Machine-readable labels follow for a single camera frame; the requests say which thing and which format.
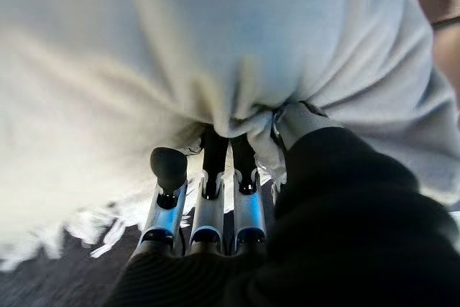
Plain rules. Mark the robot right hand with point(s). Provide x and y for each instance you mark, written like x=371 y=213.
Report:
x=341 y=231

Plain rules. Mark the white fringed cushion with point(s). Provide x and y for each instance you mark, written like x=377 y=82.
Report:
x=215 y=51

